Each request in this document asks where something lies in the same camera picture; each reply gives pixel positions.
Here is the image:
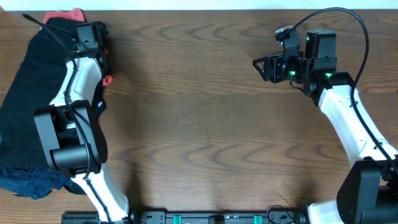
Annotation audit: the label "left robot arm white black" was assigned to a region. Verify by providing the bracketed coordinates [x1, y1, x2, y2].
[34, 22, 129, 223]

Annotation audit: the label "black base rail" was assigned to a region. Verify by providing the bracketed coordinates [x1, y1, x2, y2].
[61, 210, 308, 224]

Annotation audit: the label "navy blue shorts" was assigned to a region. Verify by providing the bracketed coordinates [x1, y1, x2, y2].
[1, 167, 79, 200]

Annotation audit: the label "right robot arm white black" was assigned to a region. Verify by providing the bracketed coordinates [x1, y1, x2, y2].
[252, 26, 397, 223]

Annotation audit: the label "black shorts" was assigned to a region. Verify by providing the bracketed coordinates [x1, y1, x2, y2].
[1, 18, 106, 169]

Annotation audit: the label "red printed t-shirt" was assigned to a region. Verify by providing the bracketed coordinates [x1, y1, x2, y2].
[43, 7, 114, 86]

